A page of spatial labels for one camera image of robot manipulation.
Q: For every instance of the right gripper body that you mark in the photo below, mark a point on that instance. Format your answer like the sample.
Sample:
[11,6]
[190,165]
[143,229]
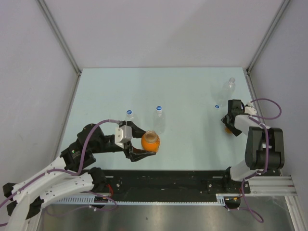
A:
[235,131]

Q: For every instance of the orange bottle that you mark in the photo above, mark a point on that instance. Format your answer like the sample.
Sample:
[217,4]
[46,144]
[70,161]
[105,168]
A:
[150,141]

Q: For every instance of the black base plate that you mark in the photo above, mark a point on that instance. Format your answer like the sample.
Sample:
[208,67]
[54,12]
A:
[160,181]

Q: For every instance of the aluminium frame post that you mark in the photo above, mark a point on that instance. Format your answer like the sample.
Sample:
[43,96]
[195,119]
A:
[269,33]
[58,34]

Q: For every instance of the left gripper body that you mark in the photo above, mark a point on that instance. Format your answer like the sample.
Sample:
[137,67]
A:
[127,148]

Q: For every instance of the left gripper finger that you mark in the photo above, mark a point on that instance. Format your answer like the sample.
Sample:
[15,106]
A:
[137,132]
[139,154]

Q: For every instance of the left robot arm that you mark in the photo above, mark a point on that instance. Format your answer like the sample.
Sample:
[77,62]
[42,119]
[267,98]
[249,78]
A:
[107,136]

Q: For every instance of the slotted cable duct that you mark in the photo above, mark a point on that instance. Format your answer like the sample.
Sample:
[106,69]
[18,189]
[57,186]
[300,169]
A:
[150,199]

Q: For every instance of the clear bottle blue cap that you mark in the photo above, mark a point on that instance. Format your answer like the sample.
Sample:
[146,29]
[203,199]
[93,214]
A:
[131,116]
[159,120]

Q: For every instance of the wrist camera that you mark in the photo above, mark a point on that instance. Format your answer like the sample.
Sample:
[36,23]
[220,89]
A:
[249,109]
[123,135]

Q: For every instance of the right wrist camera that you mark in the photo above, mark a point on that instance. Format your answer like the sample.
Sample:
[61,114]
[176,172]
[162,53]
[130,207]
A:
[249,109]

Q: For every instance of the clear plastic bottle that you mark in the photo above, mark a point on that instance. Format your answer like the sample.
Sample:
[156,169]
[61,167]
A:
[226,92]

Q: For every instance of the right aluminium frame post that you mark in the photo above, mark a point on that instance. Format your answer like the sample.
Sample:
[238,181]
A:
[269,33]

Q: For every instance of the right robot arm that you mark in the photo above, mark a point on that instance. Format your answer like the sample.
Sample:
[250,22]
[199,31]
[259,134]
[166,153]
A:
[264,146]

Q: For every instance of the left aluminium frame post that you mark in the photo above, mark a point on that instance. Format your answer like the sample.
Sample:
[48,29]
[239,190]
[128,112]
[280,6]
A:
[58,34]

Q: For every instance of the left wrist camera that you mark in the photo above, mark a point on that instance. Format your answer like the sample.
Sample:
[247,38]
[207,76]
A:
[123,135]

